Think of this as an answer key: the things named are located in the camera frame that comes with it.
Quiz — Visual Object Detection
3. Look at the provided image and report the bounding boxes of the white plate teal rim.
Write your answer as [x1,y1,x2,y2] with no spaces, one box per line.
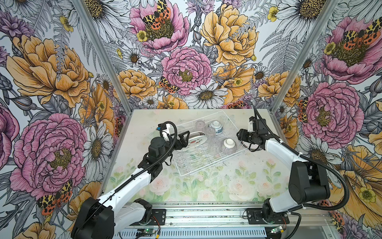
[188,131,208,147]

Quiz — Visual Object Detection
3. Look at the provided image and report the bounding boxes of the clear glass near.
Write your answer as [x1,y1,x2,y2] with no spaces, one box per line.
[205,127,216,140]

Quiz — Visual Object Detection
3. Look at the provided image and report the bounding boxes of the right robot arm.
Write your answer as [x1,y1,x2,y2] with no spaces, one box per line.
[237,117,330,223]

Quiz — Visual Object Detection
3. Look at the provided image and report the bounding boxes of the green circuit board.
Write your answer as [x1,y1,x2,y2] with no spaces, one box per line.
[135,228,157,238]

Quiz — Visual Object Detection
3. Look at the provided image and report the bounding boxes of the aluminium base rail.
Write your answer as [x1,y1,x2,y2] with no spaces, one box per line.
[112,206,301,239]

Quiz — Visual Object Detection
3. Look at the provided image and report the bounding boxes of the right aluminium corner post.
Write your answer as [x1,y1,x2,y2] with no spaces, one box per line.
[270,0,339,114]

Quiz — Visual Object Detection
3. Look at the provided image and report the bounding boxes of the white blue floral bowl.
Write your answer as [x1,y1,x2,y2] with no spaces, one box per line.
[209,120,223,135]

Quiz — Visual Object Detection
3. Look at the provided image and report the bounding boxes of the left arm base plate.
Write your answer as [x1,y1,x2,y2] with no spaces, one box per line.
[142,209,167,226]

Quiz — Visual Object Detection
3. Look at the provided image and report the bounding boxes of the clear glass far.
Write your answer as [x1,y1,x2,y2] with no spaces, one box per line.
[194,120,207,132]

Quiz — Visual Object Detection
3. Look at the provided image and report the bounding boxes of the clear glass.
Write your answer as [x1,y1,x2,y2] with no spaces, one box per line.
[208,139,221,155]
[194,120,207,132]
[205,127,216,140]

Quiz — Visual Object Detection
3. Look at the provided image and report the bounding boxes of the aluminium corner post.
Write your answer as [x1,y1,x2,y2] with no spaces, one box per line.
[73,1,133,116]
[270,0,339,114]

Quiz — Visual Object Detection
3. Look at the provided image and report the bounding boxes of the left aluminium corner post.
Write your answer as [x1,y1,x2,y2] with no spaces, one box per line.
[73,1,133,116]

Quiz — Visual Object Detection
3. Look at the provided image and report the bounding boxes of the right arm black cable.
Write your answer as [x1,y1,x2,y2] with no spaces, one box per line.
[253,107,350,211]

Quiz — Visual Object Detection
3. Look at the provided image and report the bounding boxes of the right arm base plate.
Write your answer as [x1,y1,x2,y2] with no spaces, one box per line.
[243,208,285,225]

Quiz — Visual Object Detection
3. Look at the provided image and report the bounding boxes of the striped brown white bowl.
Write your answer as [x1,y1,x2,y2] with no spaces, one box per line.
[221,138,237,155]

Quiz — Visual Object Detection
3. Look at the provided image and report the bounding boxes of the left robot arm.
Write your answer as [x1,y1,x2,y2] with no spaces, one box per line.
[71,131,190,239]

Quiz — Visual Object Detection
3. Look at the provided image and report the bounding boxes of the white wire dish rack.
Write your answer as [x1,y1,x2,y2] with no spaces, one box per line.
[173,111,246,176]

